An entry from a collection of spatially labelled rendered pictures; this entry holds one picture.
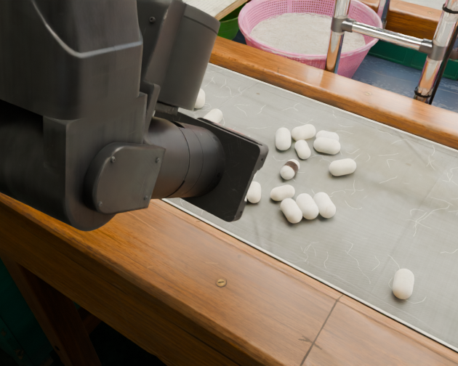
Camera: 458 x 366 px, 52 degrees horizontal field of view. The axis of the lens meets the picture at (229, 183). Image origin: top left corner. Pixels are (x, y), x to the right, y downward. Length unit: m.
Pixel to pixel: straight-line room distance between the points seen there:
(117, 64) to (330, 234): 0.40
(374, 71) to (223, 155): 0.66
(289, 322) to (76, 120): 0.32
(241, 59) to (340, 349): 0.51
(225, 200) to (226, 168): 0.02
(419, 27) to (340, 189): 0.49
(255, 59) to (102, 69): 0.61
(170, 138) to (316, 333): 0.25
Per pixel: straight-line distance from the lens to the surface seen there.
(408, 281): 0.53
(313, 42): 0.93
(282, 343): 0.45
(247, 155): 0.36
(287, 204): 0.56
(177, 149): 0.30
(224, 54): 0.82
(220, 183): 0.37
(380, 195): 0.62
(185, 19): 0.28
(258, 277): 0.49
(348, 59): 0.86
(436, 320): 0.53
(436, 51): 0.73
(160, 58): 0.27
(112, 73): 0.21
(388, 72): 0.99
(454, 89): 0.99
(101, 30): 0.20
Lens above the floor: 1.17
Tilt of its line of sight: 45 degrees down
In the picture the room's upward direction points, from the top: straight up
